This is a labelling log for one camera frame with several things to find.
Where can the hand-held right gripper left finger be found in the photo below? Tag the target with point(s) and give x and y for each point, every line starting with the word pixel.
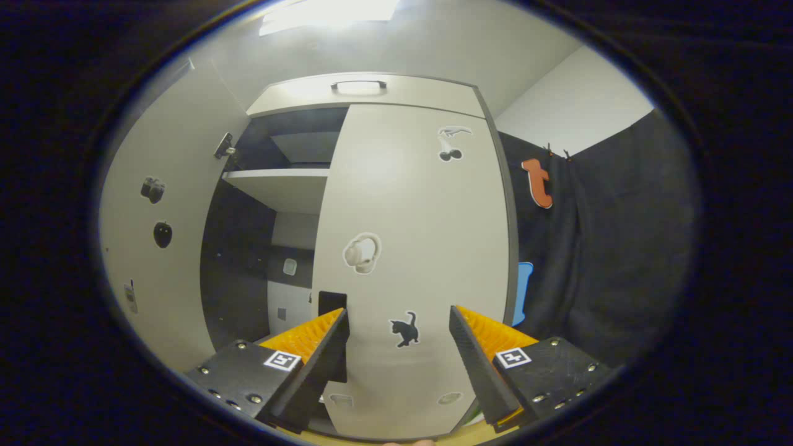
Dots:
pixel 322 371

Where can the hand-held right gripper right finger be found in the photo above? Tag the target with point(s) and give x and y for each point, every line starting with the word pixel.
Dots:
pixel 483 371

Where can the white cabinet door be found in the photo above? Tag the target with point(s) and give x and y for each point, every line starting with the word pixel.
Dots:
pixel 186 279
pixel 421 217

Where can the white cabinet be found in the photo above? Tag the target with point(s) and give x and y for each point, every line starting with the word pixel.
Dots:
pixel 285 186

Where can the white cabinet drawer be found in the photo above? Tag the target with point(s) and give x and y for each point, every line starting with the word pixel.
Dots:
pixel 421 96

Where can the ceiling light panel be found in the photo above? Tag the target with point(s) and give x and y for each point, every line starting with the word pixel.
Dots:
pixel 328 13

